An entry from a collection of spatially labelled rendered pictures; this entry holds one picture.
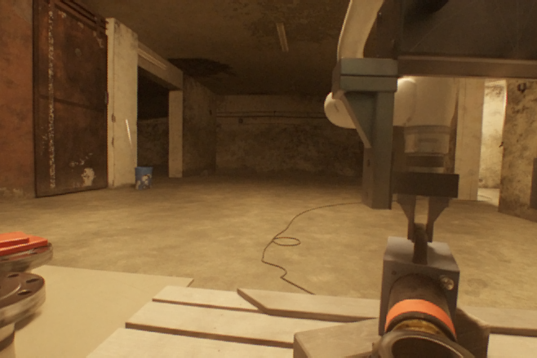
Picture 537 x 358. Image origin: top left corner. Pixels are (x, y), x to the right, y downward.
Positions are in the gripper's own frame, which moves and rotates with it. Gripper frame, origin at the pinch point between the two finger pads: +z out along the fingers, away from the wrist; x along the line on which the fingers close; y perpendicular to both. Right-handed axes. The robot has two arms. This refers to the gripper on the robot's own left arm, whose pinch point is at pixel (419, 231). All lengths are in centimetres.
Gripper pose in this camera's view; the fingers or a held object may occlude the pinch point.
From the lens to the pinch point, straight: 73.0
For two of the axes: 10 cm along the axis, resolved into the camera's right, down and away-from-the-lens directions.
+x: 9.0, 0.5, -4.4
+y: -4.4, 0.5, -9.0
